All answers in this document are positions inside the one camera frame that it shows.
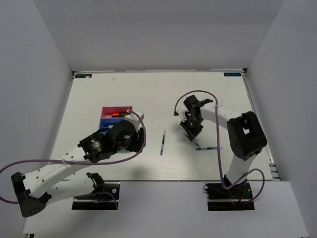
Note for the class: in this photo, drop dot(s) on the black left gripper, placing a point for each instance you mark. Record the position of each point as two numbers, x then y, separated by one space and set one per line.
136 143

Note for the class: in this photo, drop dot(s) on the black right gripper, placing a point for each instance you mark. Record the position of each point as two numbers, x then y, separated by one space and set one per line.
192 133

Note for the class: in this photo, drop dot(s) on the purple gel pen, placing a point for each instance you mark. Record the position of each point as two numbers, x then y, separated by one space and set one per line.
162 142

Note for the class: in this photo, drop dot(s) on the orange cap black highlighter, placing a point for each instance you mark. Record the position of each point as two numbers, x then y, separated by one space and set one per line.
119 115

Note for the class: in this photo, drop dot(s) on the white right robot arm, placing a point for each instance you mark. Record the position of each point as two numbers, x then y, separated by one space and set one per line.
246 136

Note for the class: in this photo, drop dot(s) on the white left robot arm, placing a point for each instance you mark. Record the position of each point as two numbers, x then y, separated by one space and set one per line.
37 189

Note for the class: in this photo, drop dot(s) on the blue gel pen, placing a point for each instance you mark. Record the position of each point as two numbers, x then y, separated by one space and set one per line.
206 148

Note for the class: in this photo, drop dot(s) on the pink blue tiered organizer box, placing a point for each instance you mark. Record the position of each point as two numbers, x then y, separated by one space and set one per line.
106 120

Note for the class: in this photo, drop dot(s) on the right table corner label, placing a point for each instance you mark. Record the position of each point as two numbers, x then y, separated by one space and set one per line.
232 74

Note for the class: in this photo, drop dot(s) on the table corner label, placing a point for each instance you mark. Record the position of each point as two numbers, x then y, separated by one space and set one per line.
83 75
232 74

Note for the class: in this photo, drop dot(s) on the left table corner label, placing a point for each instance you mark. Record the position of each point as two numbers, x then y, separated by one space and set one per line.
83 75

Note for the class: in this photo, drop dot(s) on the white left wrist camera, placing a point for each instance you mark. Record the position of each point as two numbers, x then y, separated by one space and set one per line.
134 117

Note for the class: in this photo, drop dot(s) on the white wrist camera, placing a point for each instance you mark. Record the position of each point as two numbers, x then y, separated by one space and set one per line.
181 114
134 117

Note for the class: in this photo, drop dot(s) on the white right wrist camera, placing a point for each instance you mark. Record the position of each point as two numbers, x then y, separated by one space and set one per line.
181 114

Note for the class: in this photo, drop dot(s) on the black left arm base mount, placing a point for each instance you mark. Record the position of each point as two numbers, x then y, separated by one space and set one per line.
104 196

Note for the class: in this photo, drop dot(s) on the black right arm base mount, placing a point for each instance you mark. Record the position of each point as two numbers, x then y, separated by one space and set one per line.
235 199

